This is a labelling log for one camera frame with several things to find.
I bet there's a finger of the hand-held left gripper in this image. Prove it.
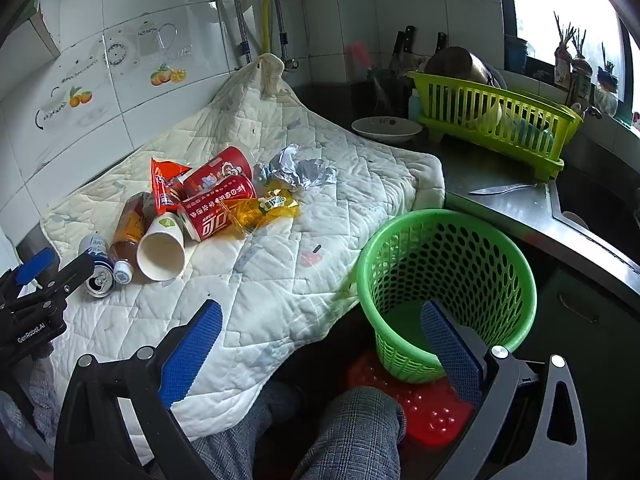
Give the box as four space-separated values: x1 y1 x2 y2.
20 254 96 307
0 247 57 306

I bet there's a yellow gas pipe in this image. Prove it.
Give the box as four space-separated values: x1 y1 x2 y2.
261 0 277 57

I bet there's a white quilted blanket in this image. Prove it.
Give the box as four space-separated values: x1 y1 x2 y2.
40 52 446 436

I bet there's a white paper cup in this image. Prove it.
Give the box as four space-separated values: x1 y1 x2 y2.
136 211 187 282

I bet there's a red paper snack cup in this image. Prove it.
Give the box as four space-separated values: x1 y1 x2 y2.
182 146 256 201

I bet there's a metal pot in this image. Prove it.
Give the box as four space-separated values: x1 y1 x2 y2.
424 46 493 86

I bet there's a brown tea bottle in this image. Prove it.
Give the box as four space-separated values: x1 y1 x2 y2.
109 192 166 285

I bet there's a steel kitchen knife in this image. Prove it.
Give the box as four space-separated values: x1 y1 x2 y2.
469 182 538 196

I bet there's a metal hose with valve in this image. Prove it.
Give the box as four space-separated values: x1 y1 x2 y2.
272 0 301 72

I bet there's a red kitchen utensil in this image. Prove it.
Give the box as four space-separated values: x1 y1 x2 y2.
350 42 374 82

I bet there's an orange snack packet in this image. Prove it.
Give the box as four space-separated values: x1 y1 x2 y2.
151 157 193 216

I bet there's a green plastic dish rack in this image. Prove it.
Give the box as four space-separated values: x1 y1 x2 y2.
407 71 585 182

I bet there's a green cabinet door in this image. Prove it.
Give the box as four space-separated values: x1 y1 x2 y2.
542 265 640 461

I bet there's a person's plaid trouser leg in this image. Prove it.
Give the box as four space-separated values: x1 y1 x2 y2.
190 385 407 480

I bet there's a steel sink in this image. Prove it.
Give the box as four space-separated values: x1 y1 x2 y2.
550 180 640 281

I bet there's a jar with sprouting stems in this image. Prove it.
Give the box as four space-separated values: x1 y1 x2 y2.
571 27 594 106
552 10 574 93

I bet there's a blue and white can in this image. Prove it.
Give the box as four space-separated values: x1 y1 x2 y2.
79 234 116 298

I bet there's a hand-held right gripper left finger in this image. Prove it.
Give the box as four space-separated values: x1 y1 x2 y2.
54 299 251 480

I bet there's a red soda can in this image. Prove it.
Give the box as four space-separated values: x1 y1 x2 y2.
177 176 258 242

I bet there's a metal cabinet handle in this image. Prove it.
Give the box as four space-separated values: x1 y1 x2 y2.
557 294 600 323

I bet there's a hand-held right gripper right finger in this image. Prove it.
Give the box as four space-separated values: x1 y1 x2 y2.
420 300 590 480

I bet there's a flexible metal hose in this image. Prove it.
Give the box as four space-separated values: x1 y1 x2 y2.
220 0 253 66

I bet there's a white ceramic bowl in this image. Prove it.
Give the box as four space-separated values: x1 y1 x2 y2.
351 116 423 143

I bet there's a dark knife holder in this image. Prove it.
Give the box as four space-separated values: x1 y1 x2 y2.
367 67 412 121

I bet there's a yellow transparent wrapper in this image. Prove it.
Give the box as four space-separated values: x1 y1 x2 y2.
220 185 301 236

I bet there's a blue plastic dish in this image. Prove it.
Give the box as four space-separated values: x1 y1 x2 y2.
505 119 556 152

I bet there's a red plastic stool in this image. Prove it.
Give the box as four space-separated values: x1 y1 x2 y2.
345 350 476 448

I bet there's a green plastic basket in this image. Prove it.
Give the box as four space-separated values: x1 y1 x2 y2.
356 208 538 385

